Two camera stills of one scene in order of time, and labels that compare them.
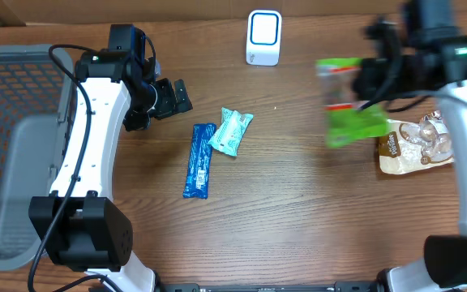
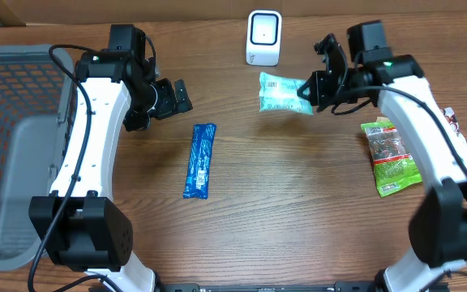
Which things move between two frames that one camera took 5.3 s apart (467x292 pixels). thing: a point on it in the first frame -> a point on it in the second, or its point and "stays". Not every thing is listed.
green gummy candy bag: x=345 y=118 -> x=394 y=166
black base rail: x=339 y=286 stays
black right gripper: x=365 y=83 -> x=318 y=96
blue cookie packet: x=203 y=139 stays
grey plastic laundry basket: x=21 y=100 stays
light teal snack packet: x=229 y=136 -> x=277 y=92
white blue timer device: x=263 y=37 stays
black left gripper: x=169 y=106 stays
